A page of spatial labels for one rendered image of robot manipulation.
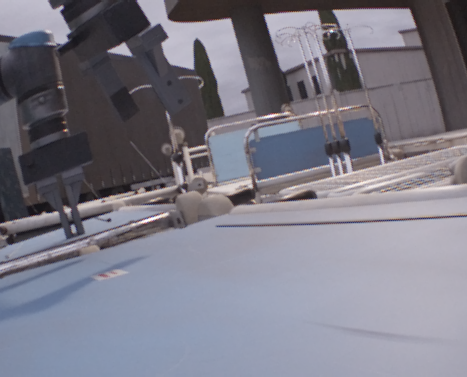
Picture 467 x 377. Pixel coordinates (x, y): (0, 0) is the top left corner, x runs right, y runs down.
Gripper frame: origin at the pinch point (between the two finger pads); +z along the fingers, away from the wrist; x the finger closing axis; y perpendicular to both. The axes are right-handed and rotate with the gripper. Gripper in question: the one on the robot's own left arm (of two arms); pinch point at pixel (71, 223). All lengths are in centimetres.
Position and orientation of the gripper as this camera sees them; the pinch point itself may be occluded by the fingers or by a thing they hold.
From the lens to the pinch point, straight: 110.7
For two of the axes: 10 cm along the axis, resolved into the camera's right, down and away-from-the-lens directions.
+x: 9.2, -3.0, 2.4
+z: 3.0, 9.5, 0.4
